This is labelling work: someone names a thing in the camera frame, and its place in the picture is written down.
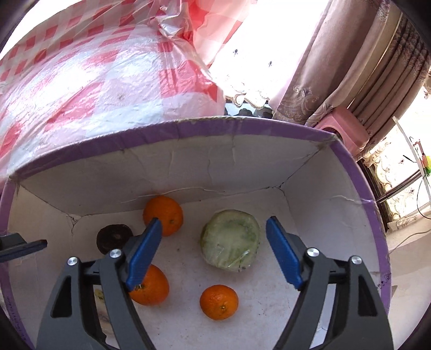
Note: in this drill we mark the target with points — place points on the small orange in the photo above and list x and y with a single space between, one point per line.
219 301

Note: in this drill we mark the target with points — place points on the green melon slice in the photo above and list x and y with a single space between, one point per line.
230 244

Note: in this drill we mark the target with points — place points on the beige patterned curtain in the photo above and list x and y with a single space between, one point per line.
336 50

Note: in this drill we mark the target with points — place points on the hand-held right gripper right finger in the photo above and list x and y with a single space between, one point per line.
283 252

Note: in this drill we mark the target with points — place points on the large orange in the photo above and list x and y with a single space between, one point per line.
165 212

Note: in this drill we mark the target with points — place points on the dark purple passion fruit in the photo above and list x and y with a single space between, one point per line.
109 237

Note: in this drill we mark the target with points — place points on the white lace sheer curtain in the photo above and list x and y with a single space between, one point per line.
262 50

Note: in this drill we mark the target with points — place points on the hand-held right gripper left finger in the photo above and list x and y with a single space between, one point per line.
144 255

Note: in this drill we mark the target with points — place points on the red checked plastic tablecloth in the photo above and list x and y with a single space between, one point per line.
84 84

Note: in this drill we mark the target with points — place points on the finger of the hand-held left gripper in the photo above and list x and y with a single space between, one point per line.
16 247

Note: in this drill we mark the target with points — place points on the pink plastic stool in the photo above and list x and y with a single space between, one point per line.
343 129

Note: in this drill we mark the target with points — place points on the medium orange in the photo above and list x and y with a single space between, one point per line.
153 286

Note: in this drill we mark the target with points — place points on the purple cardboard box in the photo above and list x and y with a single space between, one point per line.
235 161

